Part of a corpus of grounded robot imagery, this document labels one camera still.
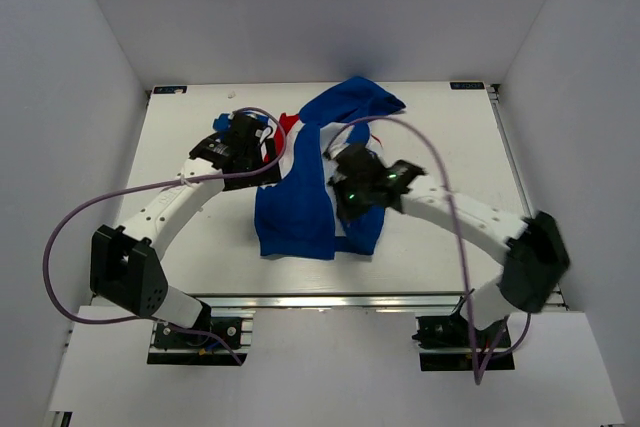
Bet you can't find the blue white red jacket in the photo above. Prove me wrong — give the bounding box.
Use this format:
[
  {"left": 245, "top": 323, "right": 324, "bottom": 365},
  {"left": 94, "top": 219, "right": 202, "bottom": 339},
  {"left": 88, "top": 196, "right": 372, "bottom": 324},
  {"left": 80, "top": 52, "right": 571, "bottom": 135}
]
[{"left": 211, "top": 75, "right": 407, "bottom": 262}]

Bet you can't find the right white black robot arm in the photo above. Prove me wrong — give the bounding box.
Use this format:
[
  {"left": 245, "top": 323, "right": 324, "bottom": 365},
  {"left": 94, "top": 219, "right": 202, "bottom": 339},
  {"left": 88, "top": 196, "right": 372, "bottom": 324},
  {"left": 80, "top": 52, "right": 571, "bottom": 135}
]
[{"left": 323, "top": 143, "right": 570, "bottom": 346}]

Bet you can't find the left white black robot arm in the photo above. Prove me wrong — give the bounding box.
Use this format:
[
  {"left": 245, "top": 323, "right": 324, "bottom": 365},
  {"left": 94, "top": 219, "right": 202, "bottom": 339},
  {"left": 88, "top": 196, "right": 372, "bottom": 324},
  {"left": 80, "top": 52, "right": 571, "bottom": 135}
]
[{"left": 90, "top": 112, "right": 280, "bottom": 346}]

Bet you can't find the left blue table sticker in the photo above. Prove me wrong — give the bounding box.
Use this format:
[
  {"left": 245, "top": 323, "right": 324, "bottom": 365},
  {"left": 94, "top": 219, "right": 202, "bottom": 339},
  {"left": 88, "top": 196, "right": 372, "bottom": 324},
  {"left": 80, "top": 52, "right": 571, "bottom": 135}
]
[{"left": 152, "top": 85, "right": 187, "bottom": 95}]

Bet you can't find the blue table sticker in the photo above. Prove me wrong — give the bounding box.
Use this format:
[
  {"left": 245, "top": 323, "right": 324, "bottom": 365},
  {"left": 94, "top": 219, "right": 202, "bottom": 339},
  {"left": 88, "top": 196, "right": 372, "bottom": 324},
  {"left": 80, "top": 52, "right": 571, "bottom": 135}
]
[
  {"left": 449, "top": 81, "right": 485, "bottom": 90},
  {"left": 152, "top": 85, "right": 187, "bottom": 95}
]

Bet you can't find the right blue table sticker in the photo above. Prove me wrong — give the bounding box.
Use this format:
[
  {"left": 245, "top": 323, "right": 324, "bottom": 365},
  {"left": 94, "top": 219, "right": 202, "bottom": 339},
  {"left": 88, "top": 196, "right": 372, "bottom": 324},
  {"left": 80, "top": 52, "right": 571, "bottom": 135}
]
[{"left": 449, "top": 81, "right": 485, "bottom": 90}]

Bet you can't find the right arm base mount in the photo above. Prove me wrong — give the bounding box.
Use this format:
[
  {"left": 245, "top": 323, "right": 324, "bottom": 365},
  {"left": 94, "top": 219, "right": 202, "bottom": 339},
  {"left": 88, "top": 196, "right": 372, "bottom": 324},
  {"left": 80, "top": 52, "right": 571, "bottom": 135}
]
[{"left": 412, "top": 300, "right": 515, "bottom": 372}]

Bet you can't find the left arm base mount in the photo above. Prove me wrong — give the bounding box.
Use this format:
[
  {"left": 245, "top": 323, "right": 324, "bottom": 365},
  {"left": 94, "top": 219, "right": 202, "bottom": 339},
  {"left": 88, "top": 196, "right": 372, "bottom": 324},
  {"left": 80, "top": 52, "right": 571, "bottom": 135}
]
[{"left": 147, "top": 309, "right": 253, "bottom": 367}]

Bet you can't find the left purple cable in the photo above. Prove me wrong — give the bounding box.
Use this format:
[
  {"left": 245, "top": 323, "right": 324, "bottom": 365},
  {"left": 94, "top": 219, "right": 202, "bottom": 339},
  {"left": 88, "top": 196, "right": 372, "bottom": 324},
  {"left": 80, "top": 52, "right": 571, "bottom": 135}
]
[{"left": 42, "top": 106, "right": 288, "bottom": 366}]

